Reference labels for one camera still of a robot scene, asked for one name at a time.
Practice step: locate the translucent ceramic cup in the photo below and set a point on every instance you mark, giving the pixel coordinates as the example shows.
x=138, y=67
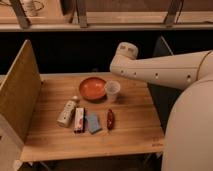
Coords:
x=112, y=89

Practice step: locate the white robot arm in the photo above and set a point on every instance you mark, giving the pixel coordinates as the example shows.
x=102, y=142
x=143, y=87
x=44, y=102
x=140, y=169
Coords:
x=188, y=140

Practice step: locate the orange ceramic bowl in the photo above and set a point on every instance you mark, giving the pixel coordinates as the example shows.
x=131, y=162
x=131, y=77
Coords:
x=92, y=88

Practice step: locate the blue sponge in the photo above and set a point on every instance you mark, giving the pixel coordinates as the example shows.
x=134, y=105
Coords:
x=93, y=123

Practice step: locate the red white small box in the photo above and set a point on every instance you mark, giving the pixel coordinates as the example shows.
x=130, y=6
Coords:
x=79, y=120

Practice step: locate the white bottle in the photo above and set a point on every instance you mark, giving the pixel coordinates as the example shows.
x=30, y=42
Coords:
x=66, y=114

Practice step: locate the grey right side panel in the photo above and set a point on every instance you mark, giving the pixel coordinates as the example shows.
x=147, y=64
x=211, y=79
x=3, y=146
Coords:
x=162, y=48

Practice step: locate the wooden side panel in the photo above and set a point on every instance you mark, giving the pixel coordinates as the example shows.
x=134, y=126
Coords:
x=19, y=91

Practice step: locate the wooden shelf with posts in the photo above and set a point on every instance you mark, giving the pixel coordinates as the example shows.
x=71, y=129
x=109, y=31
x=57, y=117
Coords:
x=107, y=15

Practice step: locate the white container on shelf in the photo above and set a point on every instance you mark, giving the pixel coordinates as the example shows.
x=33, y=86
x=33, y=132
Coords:
x=30, y=8

